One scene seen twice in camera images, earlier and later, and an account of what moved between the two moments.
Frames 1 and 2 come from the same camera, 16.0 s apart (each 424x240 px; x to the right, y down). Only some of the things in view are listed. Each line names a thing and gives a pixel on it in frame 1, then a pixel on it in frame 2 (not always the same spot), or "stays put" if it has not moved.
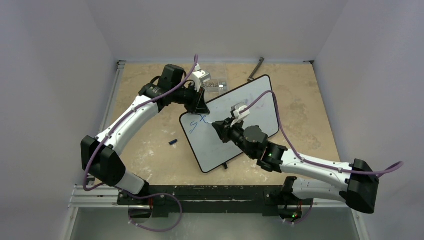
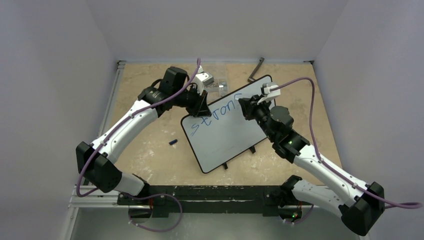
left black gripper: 198,105 stays put
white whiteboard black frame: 207,147 stays put
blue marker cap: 173,142 stays put
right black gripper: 226,129 to 250,108
